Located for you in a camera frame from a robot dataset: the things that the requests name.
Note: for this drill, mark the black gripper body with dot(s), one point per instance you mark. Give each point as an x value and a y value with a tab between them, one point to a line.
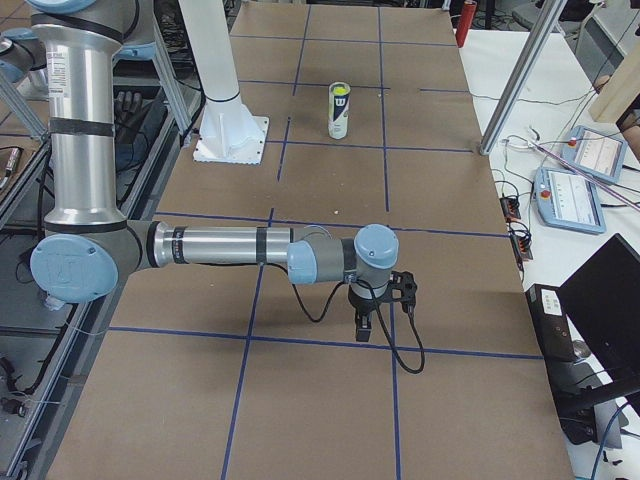
361	303

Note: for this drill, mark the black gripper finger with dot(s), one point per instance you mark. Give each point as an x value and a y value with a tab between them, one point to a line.
360	327
367	327

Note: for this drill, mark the yellow tennis ball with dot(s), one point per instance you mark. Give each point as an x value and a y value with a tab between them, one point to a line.
340	90

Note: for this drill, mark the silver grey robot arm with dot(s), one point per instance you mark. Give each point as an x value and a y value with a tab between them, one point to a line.
90	246

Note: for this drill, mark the second grey robot arm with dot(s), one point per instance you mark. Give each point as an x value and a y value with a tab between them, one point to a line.
22	53

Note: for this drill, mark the clear tennis ball can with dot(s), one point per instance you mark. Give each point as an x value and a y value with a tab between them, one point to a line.
338	112

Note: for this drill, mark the orange black terminal board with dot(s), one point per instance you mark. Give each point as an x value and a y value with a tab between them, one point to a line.
510	206

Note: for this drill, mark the black computer box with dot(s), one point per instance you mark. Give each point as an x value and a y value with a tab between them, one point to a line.
550	324

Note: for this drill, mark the metal reacher stick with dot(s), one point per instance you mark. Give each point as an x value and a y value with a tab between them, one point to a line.
554	150

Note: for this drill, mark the near blue teach pendant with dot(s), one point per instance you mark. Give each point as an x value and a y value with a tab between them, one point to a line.
568	201

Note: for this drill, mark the blue teach pendant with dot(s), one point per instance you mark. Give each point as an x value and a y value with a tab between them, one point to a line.
568	201
599	154

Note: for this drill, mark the black monitor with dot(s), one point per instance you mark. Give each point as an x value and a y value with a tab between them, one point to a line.
601	298

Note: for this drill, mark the far blue teach pendant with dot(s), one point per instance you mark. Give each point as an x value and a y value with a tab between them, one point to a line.
599	154

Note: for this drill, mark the red cylinder tube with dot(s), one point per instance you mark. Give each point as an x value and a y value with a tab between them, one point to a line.
466	17

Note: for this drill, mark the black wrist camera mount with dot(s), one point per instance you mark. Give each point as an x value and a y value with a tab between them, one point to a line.
402	290

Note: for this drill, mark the white pedestal column base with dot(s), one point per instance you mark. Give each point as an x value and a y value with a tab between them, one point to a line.
228	132

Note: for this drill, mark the aluminium frame post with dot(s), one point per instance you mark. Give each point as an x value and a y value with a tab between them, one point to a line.
530	52

